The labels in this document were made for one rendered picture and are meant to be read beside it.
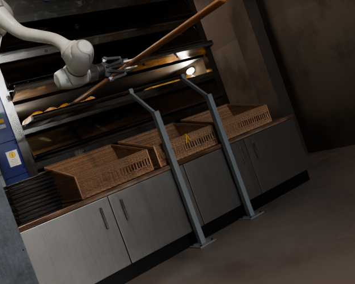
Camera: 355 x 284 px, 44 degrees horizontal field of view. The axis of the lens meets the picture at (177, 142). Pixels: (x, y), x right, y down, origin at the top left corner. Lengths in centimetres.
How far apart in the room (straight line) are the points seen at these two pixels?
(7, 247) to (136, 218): 92
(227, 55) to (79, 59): 406
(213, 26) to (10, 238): 445
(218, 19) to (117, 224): 377
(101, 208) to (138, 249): 36
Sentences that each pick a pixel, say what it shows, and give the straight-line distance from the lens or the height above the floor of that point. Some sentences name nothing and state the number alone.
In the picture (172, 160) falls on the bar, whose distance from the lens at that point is 296.
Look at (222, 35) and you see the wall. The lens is 597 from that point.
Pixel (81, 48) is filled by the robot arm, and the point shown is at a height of 126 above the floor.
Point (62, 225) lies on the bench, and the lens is 268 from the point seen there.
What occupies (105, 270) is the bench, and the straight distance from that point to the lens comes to 279.
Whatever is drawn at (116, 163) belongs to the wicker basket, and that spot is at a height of 71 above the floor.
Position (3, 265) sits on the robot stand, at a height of 47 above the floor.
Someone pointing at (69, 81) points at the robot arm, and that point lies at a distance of 216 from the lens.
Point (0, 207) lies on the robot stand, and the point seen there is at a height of 73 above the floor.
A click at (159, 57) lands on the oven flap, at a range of 368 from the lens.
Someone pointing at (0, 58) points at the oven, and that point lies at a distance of 335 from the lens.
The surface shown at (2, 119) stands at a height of 125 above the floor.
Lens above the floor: 79
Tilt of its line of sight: 2 degrees down
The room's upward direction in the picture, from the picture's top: 20 degrees counter-clockwise
